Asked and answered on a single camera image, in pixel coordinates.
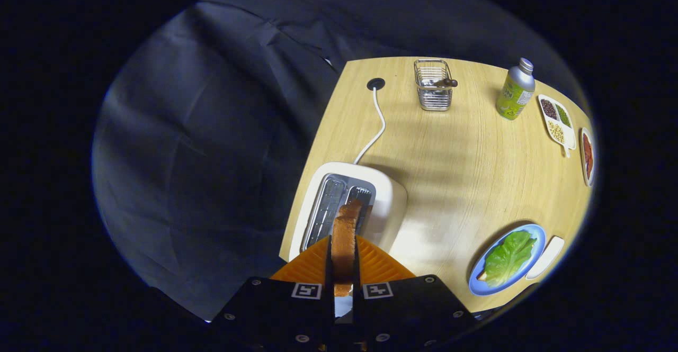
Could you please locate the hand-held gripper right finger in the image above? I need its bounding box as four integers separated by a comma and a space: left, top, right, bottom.
352, 236, 477, 350

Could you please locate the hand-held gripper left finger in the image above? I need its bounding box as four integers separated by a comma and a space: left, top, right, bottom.
209, 236, 335, 351

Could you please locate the browned toast slice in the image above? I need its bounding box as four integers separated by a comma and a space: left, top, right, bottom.
331, 200, 365, 297

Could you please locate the green lettuce leaf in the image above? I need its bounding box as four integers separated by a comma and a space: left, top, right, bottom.
485, 230, 538, 288

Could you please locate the cream toaster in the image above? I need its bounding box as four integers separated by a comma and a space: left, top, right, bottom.
288, 161, 408, 263

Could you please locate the blue plate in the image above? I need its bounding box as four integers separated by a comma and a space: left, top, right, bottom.
468, 224, 547, 296

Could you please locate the white square dish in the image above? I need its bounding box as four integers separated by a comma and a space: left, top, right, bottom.
526, 236, 565, 280

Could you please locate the green bottle with silver cap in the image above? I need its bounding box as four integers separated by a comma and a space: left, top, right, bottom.
496, 58, 536, 121

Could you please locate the round white plate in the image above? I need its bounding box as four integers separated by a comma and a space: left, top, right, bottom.
580, 127, 596, 187

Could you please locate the white divided dish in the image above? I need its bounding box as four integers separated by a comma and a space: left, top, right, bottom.
538, 94, 577, 158

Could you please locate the brown grilled meat piece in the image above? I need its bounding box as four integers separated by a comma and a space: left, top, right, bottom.
583, 133, 594, 180

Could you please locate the white power cable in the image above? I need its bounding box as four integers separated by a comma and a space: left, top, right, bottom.
352, 86, 386, 165

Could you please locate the metal wire basket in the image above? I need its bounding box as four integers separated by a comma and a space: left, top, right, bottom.
414, 59, 454, 111

